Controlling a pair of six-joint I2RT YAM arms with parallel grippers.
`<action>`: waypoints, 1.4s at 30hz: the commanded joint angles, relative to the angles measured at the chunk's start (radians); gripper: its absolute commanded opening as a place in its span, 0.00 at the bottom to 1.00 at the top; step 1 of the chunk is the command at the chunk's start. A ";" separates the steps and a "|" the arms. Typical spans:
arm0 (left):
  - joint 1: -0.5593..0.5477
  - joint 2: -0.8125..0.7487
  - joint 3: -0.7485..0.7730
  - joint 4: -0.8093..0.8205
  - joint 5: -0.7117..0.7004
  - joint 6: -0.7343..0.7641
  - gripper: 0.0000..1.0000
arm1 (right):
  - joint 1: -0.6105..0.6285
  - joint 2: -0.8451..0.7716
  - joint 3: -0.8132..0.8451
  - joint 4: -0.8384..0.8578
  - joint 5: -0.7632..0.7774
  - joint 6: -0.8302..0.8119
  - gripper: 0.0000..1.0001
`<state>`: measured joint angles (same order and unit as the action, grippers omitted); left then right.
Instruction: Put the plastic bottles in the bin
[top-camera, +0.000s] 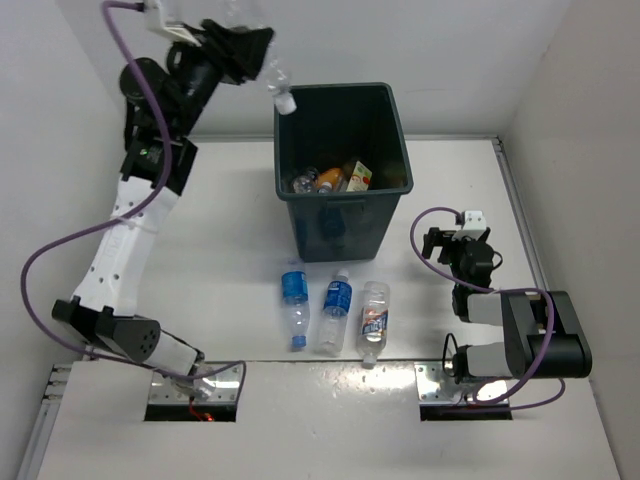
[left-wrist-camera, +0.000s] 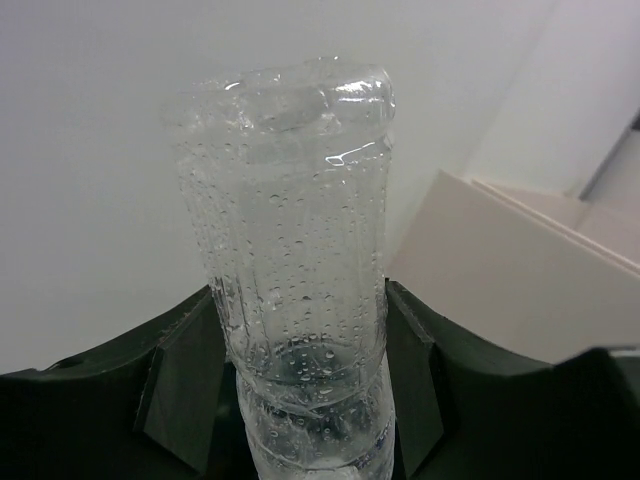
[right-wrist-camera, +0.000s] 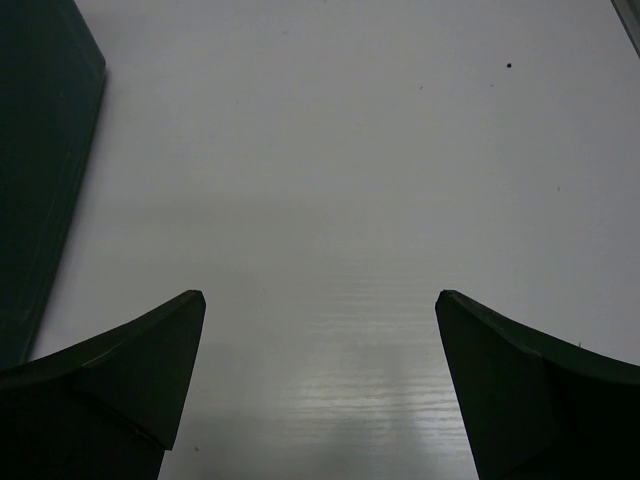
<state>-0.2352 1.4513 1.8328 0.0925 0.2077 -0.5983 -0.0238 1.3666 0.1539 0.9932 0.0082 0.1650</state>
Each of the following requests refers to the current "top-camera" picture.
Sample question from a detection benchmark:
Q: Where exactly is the purple cable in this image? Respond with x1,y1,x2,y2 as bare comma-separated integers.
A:
19,0,247,389
408,207,566,411

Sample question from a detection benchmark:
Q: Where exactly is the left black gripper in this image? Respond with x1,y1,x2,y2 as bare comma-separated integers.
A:
167,22,273,139

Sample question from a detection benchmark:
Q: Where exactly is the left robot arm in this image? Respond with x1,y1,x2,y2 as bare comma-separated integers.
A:
52,19,274,390

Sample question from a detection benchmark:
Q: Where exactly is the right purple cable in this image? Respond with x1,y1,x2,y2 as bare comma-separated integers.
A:
408,207,566,411

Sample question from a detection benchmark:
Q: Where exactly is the metal base plate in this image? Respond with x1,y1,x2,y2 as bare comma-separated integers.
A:
148,362,244,406
414,361,508,407

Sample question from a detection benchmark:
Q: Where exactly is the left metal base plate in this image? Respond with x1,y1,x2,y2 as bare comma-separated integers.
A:
148,362,244,406

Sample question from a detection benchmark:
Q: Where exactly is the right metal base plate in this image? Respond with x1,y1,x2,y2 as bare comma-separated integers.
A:
414,361,508,407

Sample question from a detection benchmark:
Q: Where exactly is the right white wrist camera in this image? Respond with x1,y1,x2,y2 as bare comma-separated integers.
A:
453,210,487,241

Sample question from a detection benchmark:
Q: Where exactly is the blue label bottle white cap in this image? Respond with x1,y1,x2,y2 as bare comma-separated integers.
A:
315,269,353,357

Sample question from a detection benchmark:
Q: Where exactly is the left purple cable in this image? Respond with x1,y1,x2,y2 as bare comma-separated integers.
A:
19,0,247,389

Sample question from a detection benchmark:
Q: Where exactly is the clear bottle white cap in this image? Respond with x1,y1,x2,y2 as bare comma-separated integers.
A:
223,0,297,115

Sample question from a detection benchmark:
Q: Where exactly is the clear bottle orange blue label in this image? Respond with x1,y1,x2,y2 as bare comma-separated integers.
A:
356,281,390,369

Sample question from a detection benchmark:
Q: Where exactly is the clear crushed bottle in bin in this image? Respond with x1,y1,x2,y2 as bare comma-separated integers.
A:
291,167,319,194

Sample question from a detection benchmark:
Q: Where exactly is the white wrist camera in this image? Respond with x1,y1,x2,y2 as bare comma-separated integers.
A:
453,210,487,241
142,0,200,46

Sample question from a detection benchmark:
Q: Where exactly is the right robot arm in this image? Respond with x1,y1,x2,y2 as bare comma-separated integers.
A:
422,227,593,383

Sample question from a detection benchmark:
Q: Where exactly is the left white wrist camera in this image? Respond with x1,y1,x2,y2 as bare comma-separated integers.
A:
142,0,200,46

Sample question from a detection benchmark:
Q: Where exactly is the dark green plastic bin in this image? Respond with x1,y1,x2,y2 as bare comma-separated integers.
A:
274,83,413,263

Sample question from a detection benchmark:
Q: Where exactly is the orange juice bottle in bin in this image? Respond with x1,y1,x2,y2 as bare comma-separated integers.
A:
316,167,345,194

